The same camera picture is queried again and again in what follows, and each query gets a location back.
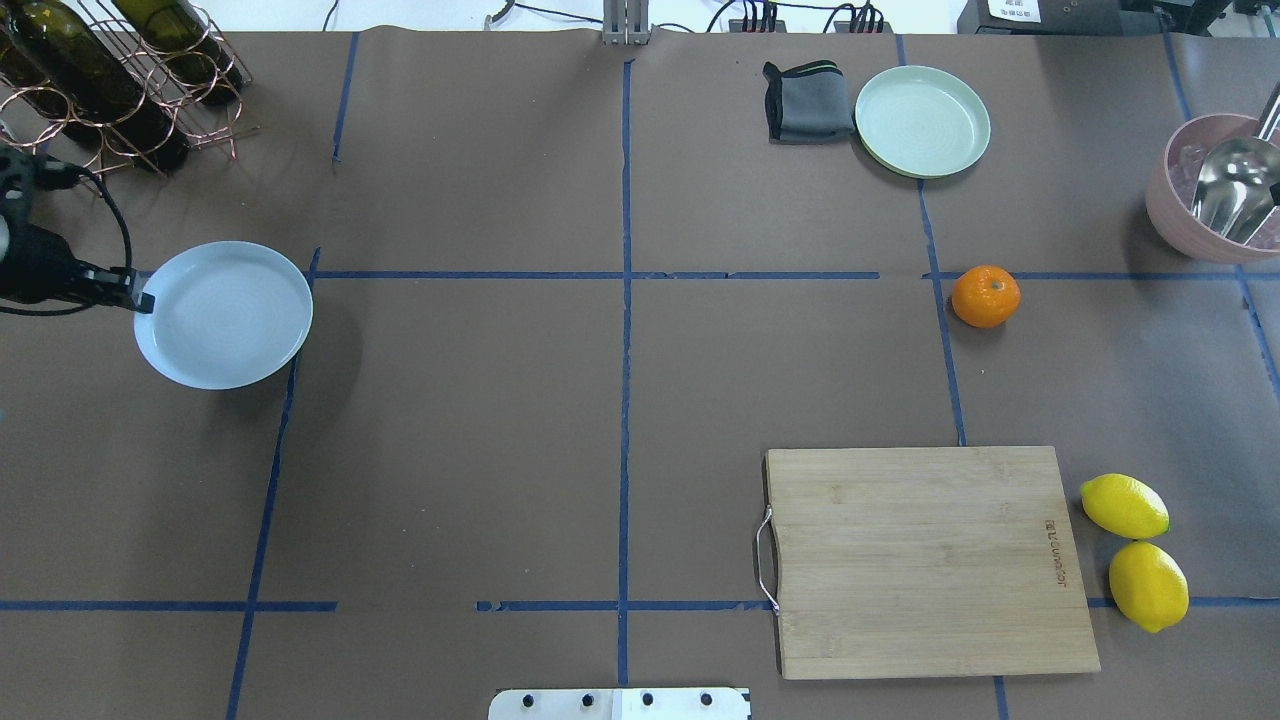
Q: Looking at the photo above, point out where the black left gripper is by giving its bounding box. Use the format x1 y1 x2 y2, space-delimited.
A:
1 223 155 314

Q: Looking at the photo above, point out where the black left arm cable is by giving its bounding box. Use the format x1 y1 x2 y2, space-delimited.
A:
0 150 134 316

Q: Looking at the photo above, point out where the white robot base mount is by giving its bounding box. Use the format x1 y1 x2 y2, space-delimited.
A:
486 685 753 719

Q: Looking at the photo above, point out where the bamboo cutting board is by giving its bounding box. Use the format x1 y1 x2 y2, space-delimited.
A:
764 446 1101 682

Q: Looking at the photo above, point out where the yellow lemon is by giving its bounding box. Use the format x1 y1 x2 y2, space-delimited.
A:
1107 541 1190 634
1080 473 1171 541

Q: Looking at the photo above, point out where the metal ice scoop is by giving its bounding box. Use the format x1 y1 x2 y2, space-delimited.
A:
1192 86 1279 245

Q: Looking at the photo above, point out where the grey folded cloth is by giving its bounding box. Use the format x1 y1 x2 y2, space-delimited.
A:
762 60 856 145

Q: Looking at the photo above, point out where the light blue plate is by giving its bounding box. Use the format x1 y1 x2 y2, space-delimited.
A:
133 241 314 391

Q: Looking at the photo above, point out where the dark green wine bottle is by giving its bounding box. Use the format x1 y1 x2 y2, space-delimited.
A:
113 1 244 108
3 1 189 174

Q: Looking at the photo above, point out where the orange mandarin fruit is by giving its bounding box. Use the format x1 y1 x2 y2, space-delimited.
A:
951 265 1021 329

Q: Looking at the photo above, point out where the light green plate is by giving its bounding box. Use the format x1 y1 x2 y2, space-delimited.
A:
854 65 992 179

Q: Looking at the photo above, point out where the copper wire bottle rack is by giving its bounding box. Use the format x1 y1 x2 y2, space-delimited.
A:
3 1 261 176

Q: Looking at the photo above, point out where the pink plastic bowl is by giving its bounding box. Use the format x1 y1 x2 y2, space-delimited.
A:
1146 113 1279 264

